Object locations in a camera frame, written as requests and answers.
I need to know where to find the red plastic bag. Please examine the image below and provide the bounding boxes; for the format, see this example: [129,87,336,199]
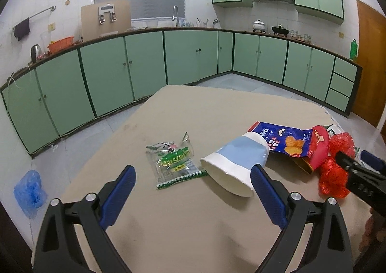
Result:
[319,132,355,199]

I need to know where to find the blue chips bag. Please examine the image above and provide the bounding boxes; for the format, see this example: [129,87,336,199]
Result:
[249,122,316,158]

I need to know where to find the white and blue paper cup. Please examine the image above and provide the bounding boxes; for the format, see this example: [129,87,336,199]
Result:
[200,131,269,198]

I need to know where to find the clear green snack wrapper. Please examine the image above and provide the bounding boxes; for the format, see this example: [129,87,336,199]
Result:
[146,132,208,189]

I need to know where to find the green lower kitchen cabinets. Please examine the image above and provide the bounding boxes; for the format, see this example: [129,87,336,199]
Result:
[1,29,362,155]

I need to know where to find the chrome kitchen faucet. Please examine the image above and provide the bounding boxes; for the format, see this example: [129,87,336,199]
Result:
[172,5,180,27]

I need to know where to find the person's right hand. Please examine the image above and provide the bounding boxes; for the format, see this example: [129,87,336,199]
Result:
[358,208,386,252]

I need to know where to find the red paper cup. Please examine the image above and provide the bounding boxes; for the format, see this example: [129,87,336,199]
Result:
[292,126,330,174]

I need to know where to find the blue plastic bag on floor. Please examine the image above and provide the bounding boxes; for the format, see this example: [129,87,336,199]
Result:
[13,170,47,219]

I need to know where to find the brown wooden door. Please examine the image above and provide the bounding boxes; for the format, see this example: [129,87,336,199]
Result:
[353,0,385,129]

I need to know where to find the green thermos bottle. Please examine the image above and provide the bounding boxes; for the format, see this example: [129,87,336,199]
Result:
[349,39,358,61]

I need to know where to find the black wok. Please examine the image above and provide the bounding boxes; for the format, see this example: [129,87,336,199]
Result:
[271,24,290,37]

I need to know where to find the white cooking pot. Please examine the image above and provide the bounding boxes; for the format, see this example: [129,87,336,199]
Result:
[253,19,266,33]

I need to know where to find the steel electric kettle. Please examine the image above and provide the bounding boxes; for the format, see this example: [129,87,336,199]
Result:
[30,44,42,64]

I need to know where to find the orange plastic basin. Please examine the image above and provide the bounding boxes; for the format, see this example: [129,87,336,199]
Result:
[48,36,74,54]

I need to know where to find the dark hanging towel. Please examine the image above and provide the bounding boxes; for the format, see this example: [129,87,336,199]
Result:
[14,18,30,41]

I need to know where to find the wooden cutting board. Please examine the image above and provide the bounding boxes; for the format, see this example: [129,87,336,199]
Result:
[81,0,131,42]

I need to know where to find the chrome towel rail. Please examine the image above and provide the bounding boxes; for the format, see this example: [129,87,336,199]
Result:
[28,6,56,19]

